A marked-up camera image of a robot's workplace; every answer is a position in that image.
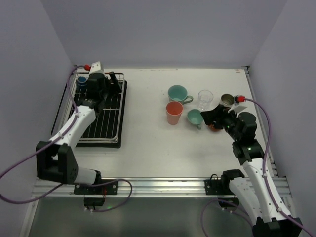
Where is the clear glass tumbler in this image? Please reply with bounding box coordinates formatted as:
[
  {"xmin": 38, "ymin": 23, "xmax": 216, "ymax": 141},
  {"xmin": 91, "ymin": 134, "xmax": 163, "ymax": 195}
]
[{"xmin": 198, "ymin": 90, "xmax": 214, "ymax": 111}]

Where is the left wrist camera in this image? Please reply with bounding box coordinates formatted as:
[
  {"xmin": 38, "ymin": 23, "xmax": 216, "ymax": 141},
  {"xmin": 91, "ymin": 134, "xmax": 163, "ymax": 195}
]
[{"xmin": 89, "ymin": 61, "xmax": 104, "ymax": 74}]

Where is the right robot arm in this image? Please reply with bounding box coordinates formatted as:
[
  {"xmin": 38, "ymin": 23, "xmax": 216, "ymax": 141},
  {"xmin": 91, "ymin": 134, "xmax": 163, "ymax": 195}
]
[{"xmin": 201, "ymin": 105, "xmax": 302, "ymax": 237}]

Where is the metal tin cup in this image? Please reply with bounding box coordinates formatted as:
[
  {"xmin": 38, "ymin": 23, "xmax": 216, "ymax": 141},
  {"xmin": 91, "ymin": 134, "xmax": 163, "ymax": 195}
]
[{"xmin": 219, "ymin": 94, "xmax": 235, "ymax": 108}]

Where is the metal wire dish rack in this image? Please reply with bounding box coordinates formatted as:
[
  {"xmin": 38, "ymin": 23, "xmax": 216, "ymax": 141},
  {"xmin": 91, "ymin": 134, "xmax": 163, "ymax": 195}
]
[{"xmin": 51, "ymin": 69, "xmax": 127, "ymax": 148}]

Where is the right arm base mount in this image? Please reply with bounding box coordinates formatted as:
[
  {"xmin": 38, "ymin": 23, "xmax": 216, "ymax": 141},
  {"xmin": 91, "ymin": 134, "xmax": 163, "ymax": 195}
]
[{"xmin": 204, "ymin": 174, "xmax": 239, "ymax": 206}]

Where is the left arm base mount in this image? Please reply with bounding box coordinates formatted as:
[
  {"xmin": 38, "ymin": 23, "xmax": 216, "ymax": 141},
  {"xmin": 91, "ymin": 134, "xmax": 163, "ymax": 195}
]
[{"xmin": 74, "ymin": 179, "xmax": 118, "ymax": 211}]

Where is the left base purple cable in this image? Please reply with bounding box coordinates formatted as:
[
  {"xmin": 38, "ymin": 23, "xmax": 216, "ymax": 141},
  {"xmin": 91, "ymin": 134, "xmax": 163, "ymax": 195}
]
[{"xmin": 89, "ymin": 179, "xmax": 133, "ymax": 213}]

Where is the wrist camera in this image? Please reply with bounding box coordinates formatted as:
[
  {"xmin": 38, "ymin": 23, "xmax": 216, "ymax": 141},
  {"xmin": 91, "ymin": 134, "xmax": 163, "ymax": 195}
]
[
  {"xmin": 228, "ymin": 95, "xmax": 247, "ymax": 114},
  {"xmin": 89, "ymin": 61, "xmax": 104, "ymax": 74}
]

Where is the blue cup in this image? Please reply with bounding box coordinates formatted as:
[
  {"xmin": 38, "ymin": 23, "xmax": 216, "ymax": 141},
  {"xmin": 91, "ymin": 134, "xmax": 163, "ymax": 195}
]
[{"xmin": 76, "ymin": 76, "xmax": 88, "ymax": 91}]

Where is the black drip tray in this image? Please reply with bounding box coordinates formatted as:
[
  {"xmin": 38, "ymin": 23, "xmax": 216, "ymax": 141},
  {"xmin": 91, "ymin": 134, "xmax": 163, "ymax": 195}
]
[{"xmin": 77, "ymin": 78, "xmax": 127, "ymax": 149}]

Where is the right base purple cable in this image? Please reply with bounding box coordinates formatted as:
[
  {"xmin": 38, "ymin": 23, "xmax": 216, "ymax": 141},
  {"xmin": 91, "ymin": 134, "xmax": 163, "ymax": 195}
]
[{"xmin": 201, "ymin": 199, "xmax": 256, "ymax": 237}]

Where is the small green teacup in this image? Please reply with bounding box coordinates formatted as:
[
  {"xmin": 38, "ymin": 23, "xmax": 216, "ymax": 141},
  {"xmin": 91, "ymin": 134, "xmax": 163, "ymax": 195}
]
[{"xmin": 187, "ymin": 109, "xmax": 203, "ymax": 130}]

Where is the large green mug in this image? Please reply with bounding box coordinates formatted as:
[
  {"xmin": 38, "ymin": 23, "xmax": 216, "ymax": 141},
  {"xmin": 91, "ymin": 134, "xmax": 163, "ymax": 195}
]
[{"xmin": 168, "ymin": 85, "xmax": 194, "ymax": 105}]

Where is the red smiley mug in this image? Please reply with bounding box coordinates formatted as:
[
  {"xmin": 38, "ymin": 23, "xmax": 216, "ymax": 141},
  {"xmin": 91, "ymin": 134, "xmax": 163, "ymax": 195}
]
[{"xmin": 208, "ymin": 124, "xmax": 221, "ymax": 132}]

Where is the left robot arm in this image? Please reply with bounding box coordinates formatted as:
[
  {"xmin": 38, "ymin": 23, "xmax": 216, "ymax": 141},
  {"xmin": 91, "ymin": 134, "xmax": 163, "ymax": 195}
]
[{"xmin": 36, "ymin": 72, "xmax": 122, "ymax": 186}]

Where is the pink plastic cup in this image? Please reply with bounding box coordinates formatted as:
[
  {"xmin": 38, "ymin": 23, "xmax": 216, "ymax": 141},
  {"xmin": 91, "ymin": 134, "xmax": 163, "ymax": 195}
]
[{"xmin": 166, "ymin": 101, "xmax": 183, "ymax": 125}]

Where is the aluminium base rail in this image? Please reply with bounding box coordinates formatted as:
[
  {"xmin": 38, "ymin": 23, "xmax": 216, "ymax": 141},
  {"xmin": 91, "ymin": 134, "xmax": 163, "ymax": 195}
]
[{"xmin": 32, "ymin": 177, "xmax": 291, "ymax": 198}]

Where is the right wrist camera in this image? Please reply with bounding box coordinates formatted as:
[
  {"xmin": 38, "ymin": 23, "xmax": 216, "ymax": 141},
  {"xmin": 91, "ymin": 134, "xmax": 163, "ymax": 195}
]
[{"xmin": 228, "ymin": 95, "xmax": 247, "ymax": 114}]

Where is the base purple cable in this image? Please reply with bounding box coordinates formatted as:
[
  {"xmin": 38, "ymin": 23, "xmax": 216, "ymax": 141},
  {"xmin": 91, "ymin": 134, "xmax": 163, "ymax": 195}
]
[
  {"xmin": 89, "ymin": 179, "xmax": 133, "ymax": 213},
  {"xmin": 201, "ymin": 199, "xmax": 256, "ymax": 237}
]

